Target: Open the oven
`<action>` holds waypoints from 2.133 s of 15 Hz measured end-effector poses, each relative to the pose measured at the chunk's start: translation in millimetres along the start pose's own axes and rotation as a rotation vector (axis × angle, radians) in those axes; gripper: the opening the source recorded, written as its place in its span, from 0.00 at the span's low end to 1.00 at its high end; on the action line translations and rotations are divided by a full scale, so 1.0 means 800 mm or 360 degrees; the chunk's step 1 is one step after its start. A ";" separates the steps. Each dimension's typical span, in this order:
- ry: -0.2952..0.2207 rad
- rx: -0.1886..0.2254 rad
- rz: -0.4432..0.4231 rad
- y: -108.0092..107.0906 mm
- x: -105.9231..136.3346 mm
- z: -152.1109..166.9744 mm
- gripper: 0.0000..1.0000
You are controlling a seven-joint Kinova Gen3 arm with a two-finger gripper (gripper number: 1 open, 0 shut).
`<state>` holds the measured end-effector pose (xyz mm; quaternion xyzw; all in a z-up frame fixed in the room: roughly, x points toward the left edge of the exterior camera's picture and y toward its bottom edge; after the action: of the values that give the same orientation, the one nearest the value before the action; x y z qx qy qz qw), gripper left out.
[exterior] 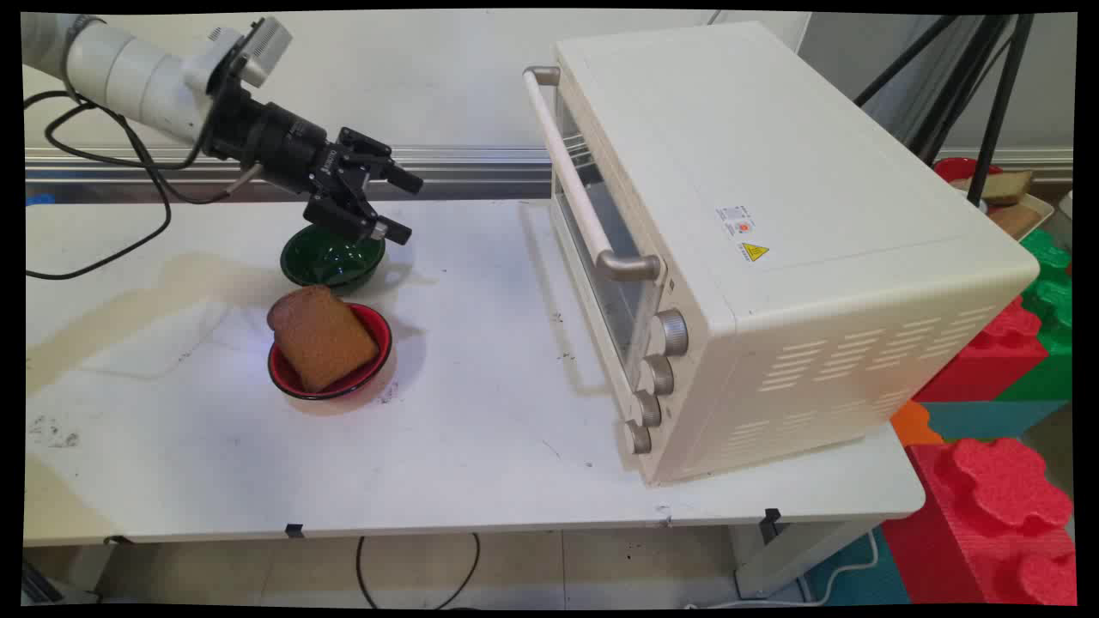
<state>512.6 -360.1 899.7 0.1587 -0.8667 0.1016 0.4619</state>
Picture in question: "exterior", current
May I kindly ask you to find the red plate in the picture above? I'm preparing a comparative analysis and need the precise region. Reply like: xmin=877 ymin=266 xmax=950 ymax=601
xmin=932 ymin=156 xmax=1004 ymax=186

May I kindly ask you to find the white label sticker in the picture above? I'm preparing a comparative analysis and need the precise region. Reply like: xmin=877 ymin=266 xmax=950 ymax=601
xmin=716 ymin=205 xmax=757 ymax=240

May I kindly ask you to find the glass oven door with handle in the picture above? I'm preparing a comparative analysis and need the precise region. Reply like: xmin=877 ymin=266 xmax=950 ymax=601
xmin=523 ymin=66 xmax=667 ymax=469

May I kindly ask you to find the green bowl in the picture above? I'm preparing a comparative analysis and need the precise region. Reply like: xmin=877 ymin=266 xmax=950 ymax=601
xmin=280 ymin=223 xmax=386 ymax=291

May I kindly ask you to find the orange foam block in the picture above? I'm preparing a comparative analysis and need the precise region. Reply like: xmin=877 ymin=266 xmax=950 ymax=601
xmin=890 ymin=400 xmax=946 ymax=448

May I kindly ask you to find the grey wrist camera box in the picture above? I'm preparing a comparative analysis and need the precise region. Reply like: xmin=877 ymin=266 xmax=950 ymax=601
xmin=209 ymin=17 xmax=294 ymax=88

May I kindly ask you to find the large red foam block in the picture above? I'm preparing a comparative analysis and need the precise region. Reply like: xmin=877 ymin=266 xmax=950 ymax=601
xmin=882 ymin=437 xmax=1079 ymax=607

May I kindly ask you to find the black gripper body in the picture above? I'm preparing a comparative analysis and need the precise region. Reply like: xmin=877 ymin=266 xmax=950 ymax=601
xmin=206 ymin=79 xmax=392 ymax=205

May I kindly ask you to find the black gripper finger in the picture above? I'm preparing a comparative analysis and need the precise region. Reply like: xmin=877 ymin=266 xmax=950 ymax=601
xmin=341 ymin=127 xmax=424 ymax=195
xmin=304 ymin=195 xmax=414 ymax=247

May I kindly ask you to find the green foam block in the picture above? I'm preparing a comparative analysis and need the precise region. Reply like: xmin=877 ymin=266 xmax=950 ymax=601
xmin=996 ymin=227 xmax=1074 ymax=404

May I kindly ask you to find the white table leg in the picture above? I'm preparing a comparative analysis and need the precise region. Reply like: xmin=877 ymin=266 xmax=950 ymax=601
xmin=729 ymin=515 xmax=896 ymax=600

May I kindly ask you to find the cream tray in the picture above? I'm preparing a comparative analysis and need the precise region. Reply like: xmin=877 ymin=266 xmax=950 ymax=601
xmin=968 ymin=191 xmax=1056 ymax=244

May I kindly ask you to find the white floor cable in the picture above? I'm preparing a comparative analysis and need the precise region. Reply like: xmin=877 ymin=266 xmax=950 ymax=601
xmin=685 ymin=527 xmax=882 ymax=611

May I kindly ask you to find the red bowl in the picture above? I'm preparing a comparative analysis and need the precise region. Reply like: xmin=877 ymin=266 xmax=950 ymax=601
xmin=267 ymin=302 xmax=394 ymax=402

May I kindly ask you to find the light brown bread slice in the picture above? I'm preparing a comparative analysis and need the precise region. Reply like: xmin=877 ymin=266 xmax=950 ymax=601
xmin=949 ymin=170 xmax=1035 ymax=207

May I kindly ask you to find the small red foam block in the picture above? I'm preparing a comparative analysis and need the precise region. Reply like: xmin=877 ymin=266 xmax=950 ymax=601
xmin=912 ymin=296 xmax=1051 ymax=403

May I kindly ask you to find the teal foam block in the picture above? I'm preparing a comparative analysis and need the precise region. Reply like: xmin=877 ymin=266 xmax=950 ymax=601
xmin=923 ymin=400 xmax=1071 ymax=444

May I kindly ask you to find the teal floor mat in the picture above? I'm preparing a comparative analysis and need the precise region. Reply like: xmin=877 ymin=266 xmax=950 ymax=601
xmin=803 ymin=528 xmax=912 ymax=607

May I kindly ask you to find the large silver oven knob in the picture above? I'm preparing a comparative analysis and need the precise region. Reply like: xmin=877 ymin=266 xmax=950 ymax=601
xmin=648 ymin=309 xmax=690 ymax=358

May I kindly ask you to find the cream toaster oven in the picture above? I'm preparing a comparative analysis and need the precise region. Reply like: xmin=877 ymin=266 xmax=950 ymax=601
xmin=549 ymin=21 xmax=1041 ymax=488

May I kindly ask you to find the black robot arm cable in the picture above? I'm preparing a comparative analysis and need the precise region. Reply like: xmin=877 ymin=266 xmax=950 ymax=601
xmin=24 ymin=90 xmax=258 ymax=281

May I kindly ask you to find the black tripod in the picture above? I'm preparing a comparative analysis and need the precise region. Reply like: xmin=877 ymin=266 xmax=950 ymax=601
xmin=854 ymin=13 xmax=1036 ymax=207

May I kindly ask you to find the aluminium wall rail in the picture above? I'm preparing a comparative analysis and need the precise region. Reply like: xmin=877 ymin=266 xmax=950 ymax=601
xmin=24 ymin=144 xmax=1075 ymax=205

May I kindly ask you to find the black floor cable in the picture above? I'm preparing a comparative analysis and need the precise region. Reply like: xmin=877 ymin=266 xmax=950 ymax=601
xmin=355 ymin=533 xmax=482 ymax=611

